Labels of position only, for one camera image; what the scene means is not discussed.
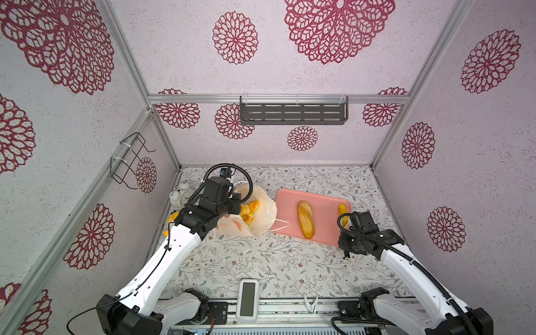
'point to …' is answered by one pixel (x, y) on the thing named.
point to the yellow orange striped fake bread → (247, 211)
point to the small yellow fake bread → (342, 209)
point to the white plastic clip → (310, 308)
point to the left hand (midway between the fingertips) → (234, 200)
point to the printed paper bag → (263, 218)
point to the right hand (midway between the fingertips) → (341, 239)
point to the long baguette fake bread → (306, 220)
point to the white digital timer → (247, 306)
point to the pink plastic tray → (324, 210)
